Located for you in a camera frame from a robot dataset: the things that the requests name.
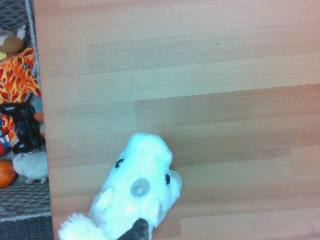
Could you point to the black game controller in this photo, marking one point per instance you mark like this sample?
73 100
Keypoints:
26 127

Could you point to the orange flame pattern plush toy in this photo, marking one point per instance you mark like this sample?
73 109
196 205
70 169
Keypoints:
15 77

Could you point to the grey plush toy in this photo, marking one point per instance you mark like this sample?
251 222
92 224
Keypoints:
31 165

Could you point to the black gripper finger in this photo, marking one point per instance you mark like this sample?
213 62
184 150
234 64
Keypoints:
138 231

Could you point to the white plush unicorn toy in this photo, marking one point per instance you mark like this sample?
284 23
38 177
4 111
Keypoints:
140 175

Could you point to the grey woven storage basket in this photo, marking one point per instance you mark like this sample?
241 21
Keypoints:
22 200

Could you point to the red and blue toy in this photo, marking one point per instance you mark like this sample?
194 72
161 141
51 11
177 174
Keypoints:
3 143

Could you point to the brown and white plush toy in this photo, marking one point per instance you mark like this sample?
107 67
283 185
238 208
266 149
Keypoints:
11 41

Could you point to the orange fruit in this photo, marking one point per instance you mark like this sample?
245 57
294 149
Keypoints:
6 174

